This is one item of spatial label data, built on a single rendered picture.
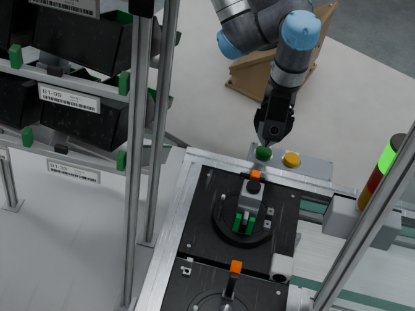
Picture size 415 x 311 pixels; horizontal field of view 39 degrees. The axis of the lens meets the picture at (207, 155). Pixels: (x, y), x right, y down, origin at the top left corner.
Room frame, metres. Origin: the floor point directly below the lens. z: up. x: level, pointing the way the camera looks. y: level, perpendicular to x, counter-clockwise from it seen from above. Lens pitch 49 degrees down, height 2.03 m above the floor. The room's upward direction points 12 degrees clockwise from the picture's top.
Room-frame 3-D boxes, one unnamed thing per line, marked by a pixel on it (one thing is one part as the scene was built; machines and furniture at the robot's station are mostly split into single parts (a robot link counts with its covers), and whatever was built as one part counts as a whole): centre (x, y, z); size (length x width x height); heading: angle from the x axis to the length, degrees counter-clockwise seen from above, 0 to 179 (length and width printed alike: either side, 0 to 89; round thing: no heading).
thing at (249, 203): (0.76, -0.10, 1.06); 0.08 x 0.04 x 0.07; 177
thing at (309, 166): (0.98, -0.20, 0.93); 0.21 x 0.07 x 0.06; 87
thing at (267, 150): (0.98, -0.13, 0.96); 0.04 x 0.04 x 0.02
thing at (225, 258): (0.77, -0.11, 0.96); 0.24 x 0.24 x 0.02; 87
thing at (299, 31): (1.01, -0.13, 1.29); 0.09 x 0.08 x 0.11; 5
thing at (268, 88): (1.01, -0.14, 1.13); 0.09 x 0.08 x 0.12; 177
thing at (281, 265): (0.66, -0.20, 0.97); 0.05 x 0.05 x 0.04; 87
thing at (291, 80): (1.00, -0.13, 1.21); 0.08 x 0.08 x 0.05
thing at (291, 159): (0.98, -0.20, 0.96); 0.04 x 0.04 x 0.02
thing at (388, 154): (0.64, -0.29, 1.38); 0.05 x 0.05 x 0.05
